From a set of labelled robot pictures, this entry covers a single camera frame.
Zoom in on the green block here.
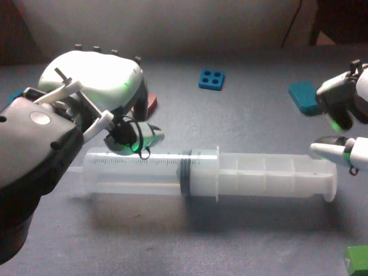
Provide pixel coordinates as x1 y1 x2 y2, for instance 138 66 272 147
343 246 368 274

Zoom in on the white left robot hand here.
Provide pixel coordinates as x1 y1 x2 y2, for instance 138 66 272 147
37 44 167 161

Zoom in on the beige board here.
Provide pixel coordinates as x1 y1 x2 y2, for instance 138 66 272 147
17 0 319 63

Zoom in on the thin dark hanging cable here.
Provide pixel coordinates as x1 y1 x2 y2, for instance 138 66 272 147
281 0 303 49

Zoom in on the grey table cloth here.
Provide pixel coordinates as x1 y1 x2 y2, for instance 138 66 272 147
0 43 368 276

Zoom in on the red heart block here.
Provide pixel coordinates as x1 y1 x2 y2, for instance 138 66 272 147
131 93 158 118

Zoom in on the blue square four-hole block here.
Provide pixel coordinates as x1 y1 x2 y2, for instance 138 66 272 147
198 68 225 91

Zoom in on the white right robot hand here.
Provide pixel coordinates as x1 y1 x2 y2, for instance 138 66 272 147
309 59 368 175

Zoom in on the blue round block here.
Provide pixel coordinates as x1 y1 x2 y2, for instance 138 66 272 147
7 89 28 105

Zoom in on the teal trapezoid block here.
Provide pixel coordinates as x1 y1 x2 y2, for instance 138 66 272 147
288 82 324 116

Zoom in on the dark brown wooden furniture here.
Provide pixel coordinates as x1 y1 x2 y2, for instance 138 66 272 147
309 0 368 47

